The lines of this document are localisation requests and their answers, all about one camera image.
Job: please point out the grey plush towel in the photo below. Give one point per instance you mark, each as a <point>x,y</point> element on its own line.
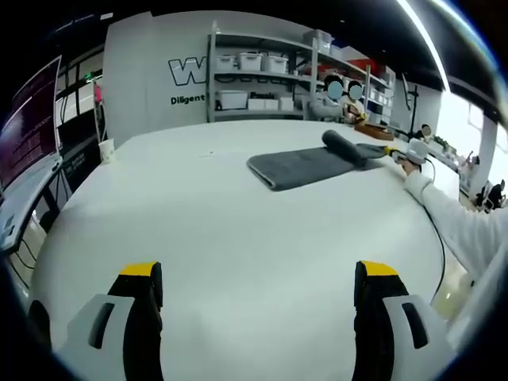
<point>301,162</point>

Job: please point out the person's right hand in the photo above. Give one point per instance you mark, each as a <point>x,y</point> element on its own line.
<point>410,168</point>

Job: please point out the wooden tray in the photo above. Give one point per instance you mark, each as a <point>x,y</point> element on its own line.
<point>373,131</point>

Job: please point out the black tripod stand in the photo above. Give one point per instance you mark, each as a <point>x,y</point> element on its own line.
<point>414,107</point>

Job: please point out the grey metal shelf unit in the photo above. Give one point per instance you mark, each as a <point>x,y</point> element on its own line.
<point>369,83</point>
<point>212,79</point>

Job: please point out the dark round object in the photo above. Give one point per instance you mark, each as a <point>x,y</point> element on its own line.
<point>39,323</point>

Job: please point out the long ceiling light strip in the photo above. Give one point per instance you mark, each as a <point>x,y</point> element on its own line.
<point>428,39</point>

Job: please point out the grey standing desk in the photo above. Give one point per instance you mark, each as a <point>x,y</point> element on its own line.
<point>28,198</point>

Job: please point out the metal shelf with white bins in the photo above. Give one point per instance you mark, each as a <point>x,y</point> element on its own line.
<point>250,61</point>

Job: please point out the black printed panel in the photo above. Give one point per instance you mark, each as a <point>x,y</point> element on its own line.
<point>77,162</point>

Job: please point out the white paper cup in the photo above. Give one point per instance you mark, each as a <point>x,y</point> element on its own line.
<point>107,151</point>

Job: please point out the large computer monitor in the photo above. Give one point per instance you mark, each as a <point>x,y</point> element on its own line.
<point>31,119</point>

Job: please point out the pink cloth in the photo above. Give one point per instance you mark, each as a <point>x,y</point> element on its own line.
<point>97,91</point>

